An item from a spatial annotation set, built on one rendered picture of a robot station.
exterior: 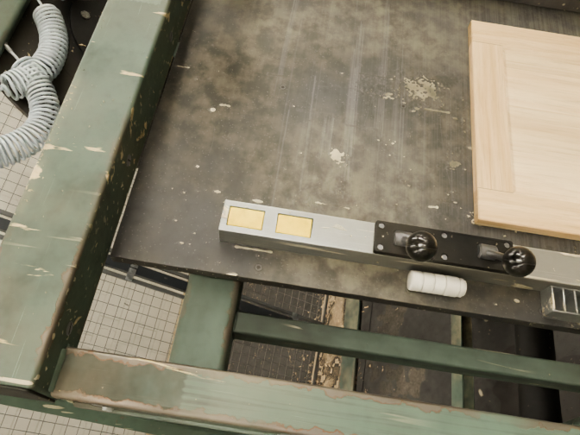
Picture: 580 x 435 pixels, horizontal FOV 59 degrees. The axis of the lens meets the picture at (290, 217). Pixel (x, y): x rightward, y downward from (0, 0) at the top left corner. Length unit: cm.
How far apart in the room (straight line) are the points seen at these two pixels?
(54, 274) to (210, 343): 23
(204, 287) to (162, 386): 18
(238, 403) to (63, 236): 30
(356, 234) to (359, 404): 23
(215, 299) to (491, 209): 44
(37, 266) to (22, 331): 8
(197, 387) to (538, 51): 85
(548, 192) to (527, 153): 8
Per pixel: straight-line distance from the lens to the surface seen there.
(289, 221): 74
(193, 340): 76
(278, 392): 66
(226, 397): 66
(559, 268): 84
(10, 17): 143
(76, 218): 70
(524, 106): 101
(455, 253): 76
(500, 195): 88
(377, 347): 79
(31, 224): 72
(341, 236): 74
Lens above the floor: 197
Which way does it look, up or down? 28 degrees down
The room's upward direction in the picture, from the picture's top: 65 degrees counter-clockwise
